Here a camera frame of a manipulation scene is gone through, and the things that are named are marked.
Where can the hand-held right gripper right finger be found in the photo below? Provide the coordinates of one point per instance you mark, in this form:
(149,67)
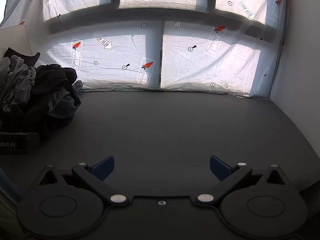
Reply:
(220,167)

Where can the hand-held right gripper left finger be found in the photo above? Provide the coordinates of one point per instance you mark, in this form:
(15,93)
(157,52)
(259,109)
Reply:
(103,167)

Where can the grey heather garment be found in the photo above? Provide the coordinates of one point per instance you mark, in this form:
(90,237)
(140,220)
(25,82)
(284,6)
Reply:
(15,80)

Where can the blue denim jeans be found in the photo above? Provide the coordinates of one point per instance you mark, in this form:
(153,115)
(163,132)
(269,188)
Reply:
(67,105)

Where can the black garment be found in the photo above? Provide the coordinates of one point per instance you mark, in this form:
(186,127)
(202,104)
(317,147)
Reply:
(52,77)

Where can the checked shirt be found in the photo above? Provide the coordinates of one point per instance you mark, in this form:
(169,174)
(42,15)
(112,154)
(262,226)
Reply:
(79,85)

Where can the black cloth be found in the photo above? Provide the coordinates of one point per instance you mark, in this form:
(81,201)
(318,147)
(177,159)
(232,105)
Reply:
(27,57)

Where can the white printed curtain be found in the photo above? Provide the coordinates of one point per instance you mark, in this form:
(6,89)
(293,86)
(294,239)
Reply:
(120,52)

